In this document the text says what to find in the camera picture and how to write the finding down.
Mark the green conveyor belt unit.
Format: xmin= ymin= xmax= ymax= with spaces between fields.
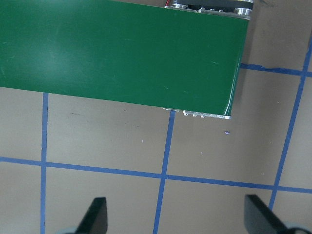
xmin=0 ymin=0 xmax=254 ymax=120

